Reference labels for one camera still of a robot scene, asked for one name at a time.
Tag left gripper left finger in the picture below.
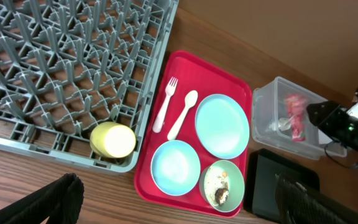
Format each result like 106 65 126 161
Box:
0 173 85 224

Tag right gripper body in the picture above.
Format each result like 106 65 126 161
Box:
306 101 352 143

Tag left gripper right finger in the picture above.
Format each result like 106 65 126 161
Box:
275 174 358 224

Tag red snack wrapper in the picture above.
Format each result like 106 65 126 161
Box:
285 94 307 141

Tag white tissue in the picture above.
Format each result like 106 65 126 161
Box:
268 118 292 131

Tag green bowl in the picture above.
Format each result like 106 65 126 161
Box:
199 160 245 213

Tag yellow plastic cup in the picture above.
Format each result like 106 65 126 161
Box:
89 121 136 158

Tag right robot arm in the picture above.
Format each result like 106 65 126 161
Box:
306 91 358 169

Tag black waste tray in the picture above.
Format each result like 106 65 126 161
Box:
244 149 319 223

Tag grey dishwasher rack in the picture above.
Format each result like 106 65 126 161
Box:
0 0 178 174

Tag clear plastic bin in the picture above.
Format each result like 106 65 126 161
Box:
252 77 347 160

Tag food scraps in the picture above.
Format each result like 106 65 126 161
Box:
204 167 229 207

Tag light blue plate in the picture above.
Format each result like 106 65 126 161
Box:
195 94 250 159

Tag red plastic tray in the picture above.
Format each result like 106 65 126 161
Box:
134 50 252 218

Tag light blue bowl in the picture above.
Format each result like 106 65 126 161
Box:
150 140 201 196

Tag cream plastic spoon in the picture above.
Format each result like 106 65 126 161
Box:
167 90 198 141

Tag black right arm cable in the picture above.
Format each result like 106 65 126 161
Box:
323 141 358 170

